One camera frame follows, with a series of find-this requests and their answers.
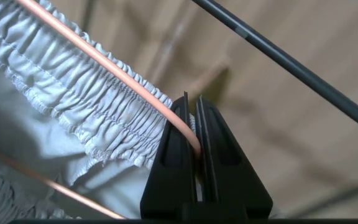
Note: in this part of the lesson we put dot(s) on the pale grey shorts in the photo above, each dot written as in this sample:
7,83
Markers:
42,77

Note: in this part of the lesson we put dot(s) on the beige curtain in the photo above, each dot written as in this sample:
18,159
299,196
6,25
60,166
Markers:
291,140

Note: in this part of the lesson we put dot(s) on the black clothes rack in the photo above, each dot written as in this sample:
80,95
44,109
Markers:
291,63

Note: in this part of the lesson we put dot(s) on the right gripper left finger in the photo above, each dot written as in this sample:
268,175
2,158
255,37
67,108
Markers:
169,186

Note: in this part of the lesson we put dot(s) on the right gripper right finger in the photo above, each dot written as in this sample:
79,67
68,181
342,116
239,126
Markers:
235,186

